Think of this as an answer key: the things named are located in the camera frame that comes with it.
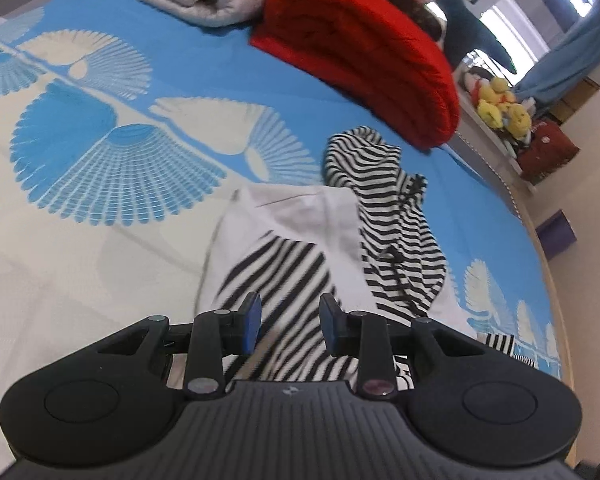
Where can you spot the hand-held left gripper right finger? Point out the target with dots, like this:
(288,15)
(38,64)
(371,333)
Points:
(329,326)

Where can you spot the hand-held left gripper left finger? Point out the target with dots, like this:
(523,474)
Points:
(250,324)

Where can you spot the white black striped small hoodie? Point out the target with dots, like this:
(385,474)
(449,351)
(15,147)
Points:
(330,220)

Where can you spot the blue white fan-print bed sheet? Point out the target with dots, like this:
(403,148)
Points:
(130,135)

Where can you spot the purple box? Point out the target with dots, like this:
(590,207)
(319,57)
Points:
(556,232)

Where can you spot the yellow plush toys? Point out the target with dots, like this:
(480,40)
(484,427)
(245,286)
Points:
(485,132)

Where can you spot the yellow plush toy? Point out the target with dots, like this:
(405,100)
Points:
(498,88)
(518,120)
(490,111)

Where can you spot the red folded blanket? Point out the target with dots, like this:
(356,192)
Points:
(360,45)

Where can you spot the red white plush doll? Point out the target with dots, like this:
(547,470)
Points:
(472,79)

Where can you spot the dark patterned cushion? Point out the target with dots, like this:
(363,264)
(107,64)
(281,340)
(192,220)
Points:
(427,15)

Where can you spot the wooden cabinet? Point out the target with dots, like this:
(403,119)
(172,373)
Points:
(575,102)

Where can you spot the blue shark plush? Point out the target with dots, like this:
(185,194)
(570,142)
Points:
(462,15)

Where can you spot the blue curtain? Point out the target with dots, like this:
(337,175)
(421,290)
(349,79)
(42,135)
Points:
(575,45)

